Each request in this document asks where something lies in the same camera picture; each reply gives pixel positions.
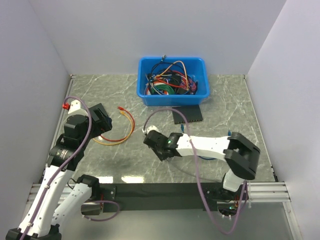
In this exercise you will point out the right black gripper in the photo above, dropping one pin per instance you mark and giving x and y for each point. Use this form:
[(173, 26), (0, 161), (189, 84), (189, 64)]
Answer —
[(161, 157)]

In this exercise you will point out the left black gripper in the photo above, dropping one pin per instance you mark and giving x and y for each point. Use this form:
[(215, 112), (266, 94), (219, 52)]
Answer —
[(101, 126)]

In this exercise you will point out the black network switch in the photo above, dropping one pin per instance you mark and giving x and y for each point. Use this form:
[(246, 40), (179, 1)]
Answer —
[(102, 113), (192, 114)]

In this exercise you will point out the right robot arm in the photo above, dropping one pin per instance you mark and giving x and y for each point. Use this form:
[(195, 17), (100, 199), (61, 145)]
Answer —
[(241, 155)]

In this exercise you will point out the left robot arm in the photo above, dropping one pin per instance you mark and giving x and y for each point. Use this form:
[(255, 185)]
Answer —
[(48, 214)]

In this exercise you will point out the black base beam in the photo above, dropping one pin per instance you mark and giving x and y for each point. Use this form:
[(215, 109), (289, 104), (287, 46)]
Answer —
[(166, 196)]

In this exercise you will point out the blue plastic bin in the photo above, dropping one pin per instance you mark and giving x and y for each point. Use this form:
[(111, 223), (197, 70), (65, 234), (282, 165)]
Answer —
[(172, 81)]

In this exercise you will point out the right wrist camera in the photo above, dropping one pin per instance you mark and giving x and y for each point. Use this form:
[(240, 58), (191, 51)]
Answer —
[(149, 129)]

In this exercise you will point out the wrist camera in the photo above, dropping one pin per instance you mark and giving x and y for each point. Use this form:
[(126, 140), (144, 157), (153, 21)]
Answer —
[(149, 129), (72, 108)]

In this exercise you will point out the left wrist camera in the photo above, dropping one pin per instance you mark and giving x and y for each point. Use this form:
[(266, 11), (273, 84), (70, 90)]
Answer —
[(72, 108)]

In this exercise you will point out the aluminium rail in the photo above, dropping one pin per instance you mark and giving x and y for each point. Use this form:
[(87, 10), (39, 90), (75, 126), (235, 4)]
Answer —
[(268, 192)]

